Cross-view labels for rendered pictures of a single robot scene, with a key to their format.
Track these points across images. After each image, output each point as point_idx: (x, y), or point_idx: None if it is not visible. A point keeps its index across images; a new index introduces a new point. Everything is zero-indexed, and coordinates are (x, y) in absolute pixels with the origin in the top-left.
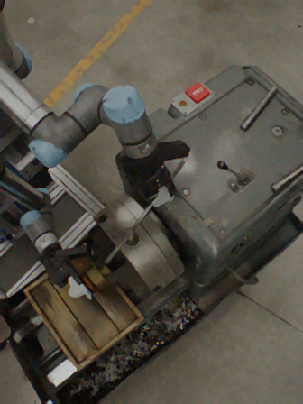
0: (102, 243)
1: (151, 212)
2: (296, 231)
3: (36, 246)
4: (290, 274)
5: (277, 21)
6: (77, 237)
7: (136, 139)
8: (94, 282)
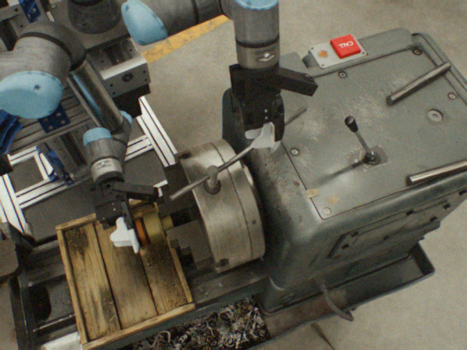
0: (174, 186)
1: (246, 167)
2: (420, 273)
3: (92, 170)
4: (396, 337)
5: (462, 32)
6: None
7: (256, 38)
8: (148, 231)
